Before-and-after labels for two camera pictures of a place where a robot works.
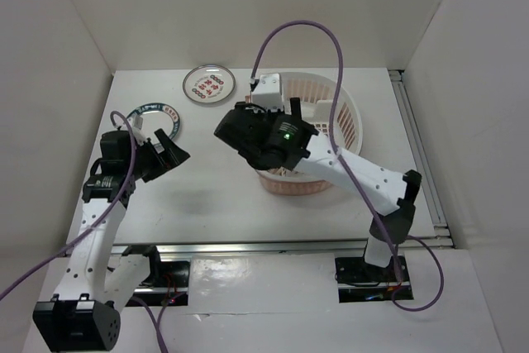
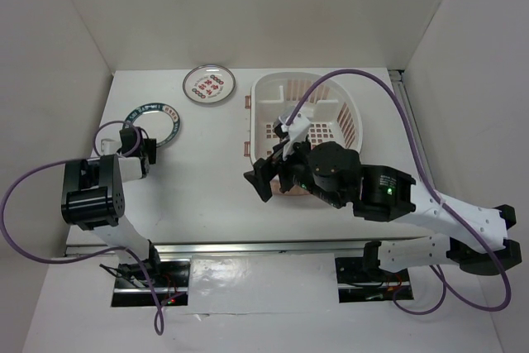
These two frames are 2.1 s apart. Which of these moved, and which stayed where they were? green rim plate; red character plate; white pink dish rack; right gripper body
Moved: right gripper body
Stayed: red character plate; green rim plate; white pink dish rack
